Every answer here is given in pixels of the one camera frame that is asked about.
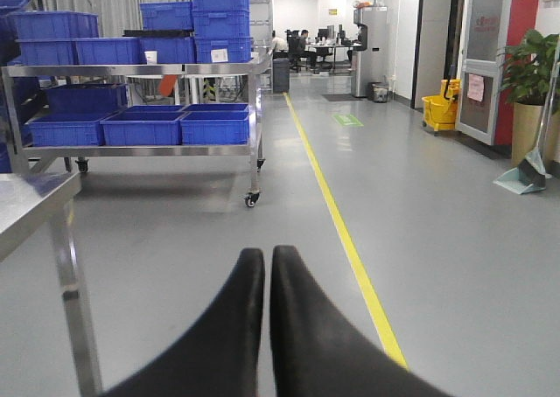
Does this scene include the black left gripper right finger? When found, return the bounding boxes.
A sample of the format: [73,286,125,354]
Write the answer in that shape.
[269,245,442,396]

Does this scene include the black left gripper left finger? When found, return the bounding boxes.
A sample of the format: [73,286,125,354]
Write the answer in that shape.
[104,248,265,396]

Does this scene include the blue bin lower cart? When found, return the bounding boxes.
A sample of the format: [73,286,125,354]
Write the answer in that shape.
[27,111,119,147]
[101,111,185,146]
[179,110,249,145]

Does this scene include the steel table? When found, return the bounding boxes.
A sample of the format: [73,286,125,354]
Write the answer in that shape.
[0,172,104,397]

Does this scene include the yellow mop bucket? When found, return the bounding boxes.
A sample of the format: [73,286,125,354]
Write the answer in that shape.
[422,64,461,134]

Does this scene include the teal dustpan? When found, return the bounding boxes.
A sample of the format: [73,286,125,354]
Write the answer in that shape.
[494,42,559,194]

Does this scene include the steel trolley cart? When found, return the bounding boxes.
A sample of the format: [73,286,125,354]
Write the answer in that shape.
[1,52,271,207]

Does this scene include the steel water dispenser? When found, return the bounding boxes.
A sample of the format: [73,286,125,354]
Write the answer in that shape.
[351,6,389,98]

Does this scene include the potted green plant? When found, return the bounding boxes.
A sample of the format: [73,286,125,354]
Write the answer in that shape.
[500,29,559,166]

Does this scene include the stacked blue crates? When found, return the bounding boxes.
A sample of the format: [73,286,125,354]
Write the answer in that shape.
[192,0,252,64]

